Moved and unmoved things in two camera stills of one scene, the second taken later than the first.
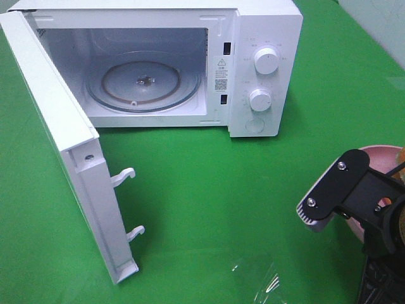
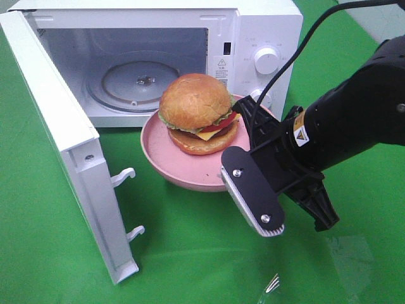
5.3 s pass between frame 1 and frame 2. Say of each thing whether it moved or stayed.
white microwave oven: stayed
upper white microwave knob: stayed
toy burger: moved
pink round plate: moved
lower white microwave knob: stayed
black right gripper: moved
